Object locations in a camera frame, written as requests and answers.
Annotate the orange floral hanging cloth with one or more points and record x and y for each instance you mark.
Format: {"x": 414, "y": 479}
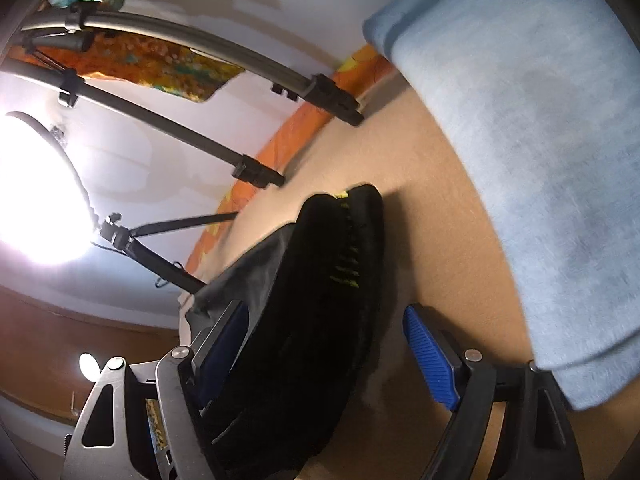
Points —
{"x": 165, "y": 65}

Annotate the black pants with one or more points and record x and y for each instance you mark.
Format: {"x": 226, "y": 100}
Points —
{"x": 310, "y": 310}

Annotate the black tripod light stand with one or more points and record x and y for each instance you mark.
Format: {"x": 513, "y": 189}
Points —
{"x": 330, "y": 97}

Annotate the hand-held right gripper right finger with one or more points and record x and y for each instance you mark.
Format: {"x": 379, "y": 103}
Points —
{"x": 431, "y": 360}

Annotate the light blue cloth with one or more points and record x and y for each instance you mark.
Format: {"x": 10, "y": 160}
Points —
{"x": 525, "y": 135}

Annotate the brown wooden panel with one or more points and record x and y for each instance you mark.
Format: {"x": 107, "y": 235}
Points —
{"x": 45, "y": 340}

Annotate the small round light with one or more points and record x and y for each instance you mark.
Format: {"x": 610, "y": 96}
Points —
{"x": 88, "y": 366}

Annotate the orange patterned bed sheet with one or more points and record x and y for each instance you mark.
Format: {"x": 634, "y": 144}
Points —
{"x": 295, "y": 135}

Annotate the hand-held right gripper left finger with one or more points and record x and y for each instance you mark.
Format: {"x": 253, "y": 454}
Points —
{"x": 227, "y": 347}

